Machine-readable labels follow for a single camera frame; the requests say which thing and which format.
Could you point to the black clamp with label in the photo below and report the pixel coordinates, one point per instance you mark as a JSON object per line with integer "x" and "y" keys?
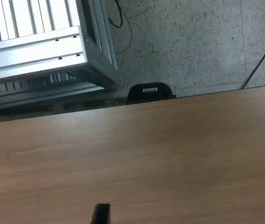
{"x": 137, "y": 93}

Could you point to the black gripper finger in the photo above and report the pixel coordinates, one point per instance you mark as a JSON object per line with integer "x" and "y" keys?
{"x": 101, "y": 214}

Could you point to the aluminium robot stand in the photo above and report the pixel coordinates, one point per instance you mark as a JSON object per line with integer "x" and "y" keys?
{"x": 29, "y": 49}

